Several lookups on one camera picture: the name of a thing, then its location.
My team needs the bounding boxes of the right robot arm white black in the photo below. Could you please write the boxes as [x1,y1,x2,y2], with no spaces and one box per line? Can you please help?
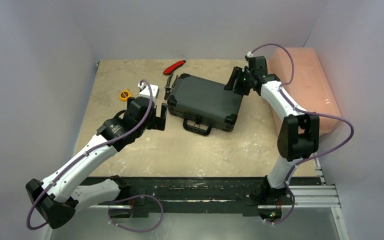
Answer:
[224,55,320,204]

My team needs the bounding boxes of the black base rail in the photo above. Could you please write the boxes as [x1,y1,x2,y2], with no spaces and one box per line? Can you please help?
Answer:
[79,176,322,218]

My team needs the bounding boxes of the pink plastic storage box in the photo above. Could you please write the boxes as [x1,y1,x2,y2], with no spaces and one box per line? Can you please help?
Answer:
[268,47,341,117]

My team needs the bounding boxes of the black pliers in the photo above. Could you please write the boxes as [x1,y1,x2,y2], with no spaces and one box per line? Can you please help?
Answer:
[164,74,179,100]

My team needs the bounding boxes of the aluminium frame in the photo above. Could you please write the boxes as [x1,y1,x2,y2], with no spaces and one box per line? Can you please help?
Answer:
[42,160,348,240]

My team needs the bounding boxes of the black poker set case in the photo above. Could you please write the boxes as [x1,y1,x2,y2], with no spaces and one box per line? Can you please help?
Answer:
[167,73,243,136]

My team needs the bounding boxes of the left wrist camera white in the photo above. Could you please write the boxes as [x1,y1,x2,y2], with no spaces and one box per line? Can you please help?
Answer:
[137,82,160,102]

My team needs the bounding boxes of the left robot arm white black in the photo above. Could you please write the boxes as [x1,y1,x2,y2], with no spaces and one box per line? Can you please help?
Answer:
[25,97,168,231]

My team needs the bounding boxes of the yellow tape measure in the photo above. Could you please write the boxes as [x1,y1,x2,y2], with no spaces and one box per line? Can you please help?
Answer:
[119,89,132,102]

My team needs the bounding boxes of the red handled knife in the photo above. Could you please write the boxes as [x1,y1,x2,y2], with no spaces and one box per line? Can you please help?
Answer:
[162,60,187,76]

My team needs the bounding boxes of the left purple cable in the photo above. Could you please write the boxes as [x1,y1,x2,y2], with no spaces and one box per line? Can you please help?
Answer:
[25,79,167,233]

